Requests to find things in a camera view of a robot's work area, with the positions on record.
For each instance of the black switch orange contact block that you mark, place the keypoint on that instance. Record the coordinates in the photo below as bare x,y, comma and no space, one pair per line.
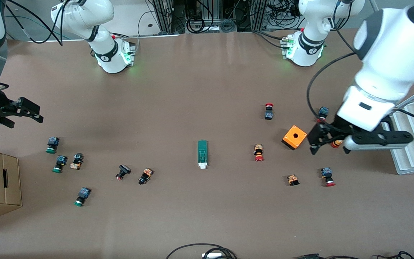
76,163

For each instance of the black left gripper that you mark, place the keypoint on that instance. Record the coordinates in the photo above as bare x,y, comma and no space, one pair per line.
327,131

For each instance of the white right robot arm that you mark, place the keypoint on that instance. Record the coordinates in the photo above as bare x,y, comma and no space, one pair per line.
110,54

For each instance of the green button blue contact block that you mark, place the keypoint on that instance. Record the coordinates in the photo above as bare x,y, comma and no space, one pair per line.
53,141
84,193
61,159

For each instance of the black selector orange contact block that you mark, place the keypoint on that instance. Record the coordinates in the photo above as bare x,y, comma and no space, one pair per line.
146,174

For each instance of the red button blue contact block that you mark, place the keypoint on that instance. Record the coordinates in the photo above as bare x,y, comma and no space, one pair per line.
326,172
323,112

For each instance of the red button orange contact block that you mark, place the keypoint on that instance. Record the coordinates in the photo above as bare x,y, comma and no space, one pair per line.
258,149

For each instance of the orange button enclosure box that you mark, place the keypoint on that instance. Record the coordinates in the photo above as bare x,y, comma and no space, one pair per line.
289,138

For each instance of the red orange knob cap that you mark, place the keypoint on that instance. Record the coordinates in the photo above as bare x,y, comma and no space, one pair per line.
336,144

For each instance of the small orange contact block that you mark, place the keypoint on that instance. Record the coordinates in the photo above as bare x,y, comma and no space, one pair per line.
293,179

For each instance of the red mushroom button black base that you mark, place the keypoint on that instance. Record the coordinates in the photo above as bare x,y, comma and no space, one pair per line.
268,115

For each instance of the black square button red tip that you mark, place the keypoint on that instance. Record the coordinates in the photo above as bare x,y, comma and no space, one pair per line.
124,169

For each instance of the white plug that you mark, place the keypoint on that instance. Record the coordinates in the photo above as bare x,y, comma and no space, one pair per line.
212,255

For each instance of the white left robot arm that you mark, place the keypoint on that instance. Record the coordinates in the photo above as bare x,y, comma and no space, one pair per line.
390,54

